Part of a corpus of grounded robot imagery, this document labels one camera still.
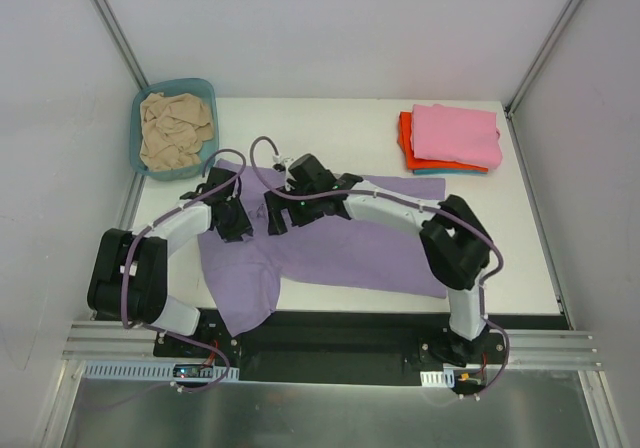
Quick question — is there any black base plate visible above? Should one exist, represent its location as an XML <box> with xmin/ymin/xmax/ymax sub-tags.
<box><xmin>152</xmin><ymin>307</ymin><xmax>511</xmax><ymax>384</ymax></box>

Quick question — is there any purple t-shirt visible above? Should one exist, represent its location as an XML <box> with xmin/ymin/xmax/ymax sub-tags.
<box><xmin>198</xmin><ymin>168</ymin><xmax>446</xmax><ymax>336</ymax></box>

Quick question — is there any pink folded t-shirt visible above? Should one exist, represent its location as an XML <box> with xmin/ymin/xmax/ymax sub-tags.
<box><xmin>411</xmin><ymin>104</ymin><xmax>503</xmax><ymax>170</ymax></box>

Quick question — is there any orange folded t-shirt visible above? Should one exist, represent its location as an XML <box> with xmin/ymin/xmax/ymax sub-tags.
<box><xmin>397</xmin><ymin>111</ymin><xmax>489</xmax><ymax>173</ymax></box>

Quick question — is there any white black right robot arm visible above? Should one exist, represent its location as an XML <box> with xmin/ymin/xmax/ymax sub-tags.
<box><xmin>265</xmin><ymin>154</ymin><xmax>490</xmax><ymax>368</ymax></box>

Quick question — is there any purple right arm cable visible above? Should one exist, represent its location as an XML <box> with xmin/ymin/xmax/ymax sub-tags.
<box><xmin>249</xmin><ymin>136</ymin><xmax>511</xmax><ymax>409</ymax></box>

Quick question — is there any teal plastic basket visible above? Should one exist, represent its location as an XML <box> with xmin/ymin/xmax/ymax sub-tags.
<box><xmin>129</xmin><ymin>78</ymin><xmax>219</xmax><ymax>181</ymax></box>

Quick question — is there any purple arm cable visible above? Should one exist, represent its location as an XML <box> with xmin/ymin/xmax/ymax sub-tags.
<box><xmin>249</xmin><ymin>136</ymin><xmax>511</xmax><ymax>409</ymax></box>
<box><xmin>74</xmin><ymin>148</ymin><xmax>249</xmax><ymax>409</ymax></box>

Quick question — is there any beige crumpled t-shirt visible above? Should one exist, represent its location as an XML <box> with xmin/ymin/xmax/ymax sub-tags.
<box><xmin>139</xmin><ymin>92</ymin><xmax>214</xmax><ymax>172</ymax></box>

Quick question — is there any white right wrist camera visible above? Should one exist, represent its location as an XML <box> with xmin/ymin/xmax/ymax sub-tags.
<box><xmin>272</xmin><ymin>154</ymin><xmax>294</xmax><ymax>191</ymax></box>

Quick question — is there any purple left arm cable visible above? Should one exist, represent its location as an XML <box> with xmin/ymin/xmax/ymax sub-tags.
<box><xmin>74</xmin><ymin>148</ymin><xmax>249</xmax><ymax>409</ymax></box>

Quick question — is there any aluminium front rail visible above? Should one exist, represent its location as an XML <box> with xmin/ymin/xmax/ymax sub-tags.
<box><xmin>63</xmin><ymin>316</ymin><xmax>604</xmax><ymax>380</ymax></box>

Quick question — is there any left aluminium frame post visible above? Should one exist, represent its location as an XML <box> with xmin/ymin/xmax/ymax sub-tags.
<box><xmin>90</xmin><ymin>0</ymin><xmax>149</xmax><ymax>89</ymax></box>

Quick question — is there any teal folded t-shirt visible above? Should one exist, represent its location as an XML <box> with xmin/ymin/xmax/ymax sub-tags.
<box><xmin>411</xmin><ymin>168</ymin><xmax>488</xmax><ymax>176</ymax></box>

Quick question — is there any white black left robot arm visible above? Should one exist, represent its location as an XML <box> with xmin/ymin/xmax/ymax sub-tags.
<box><xmin>87</xmin><ymin>167</ymin><xmax>253</xmax><ymax>357</ymax></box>

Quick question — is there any right aluminium frame post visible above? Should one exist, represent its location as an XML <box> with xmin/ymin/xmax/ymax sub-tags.
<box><xmin>505</xmin><ymin>0</ymin><xmax>586</xmax><ymax>119</ymax></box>

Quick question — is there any aluminium frame post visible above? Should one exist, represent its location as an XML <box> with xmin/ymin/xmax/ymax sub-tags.
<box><xmin>505</xmin><ymin>0</ymin><xmax>586</xmax><ymax>119</ymax></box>
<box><xmin>90</xmin><ymin>0</ymin><xmax>149</xmax><ymax>89</ymax></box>

